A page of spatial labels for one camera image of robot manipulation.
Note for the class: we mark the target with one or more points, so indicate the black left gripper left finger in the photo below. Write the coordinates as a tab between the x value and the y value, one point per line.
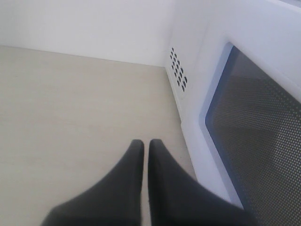
114	201

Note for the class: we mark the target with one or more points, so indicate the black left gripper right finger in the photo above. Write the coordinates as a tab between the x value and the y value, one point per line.
176	199

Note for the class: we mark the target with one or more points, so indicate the white microwave door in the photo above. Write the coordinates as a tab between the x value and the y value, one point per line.
243	119

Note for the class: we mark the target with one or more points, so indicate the white microwave oven body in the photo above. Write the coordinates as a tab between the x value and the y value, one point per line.
190	22

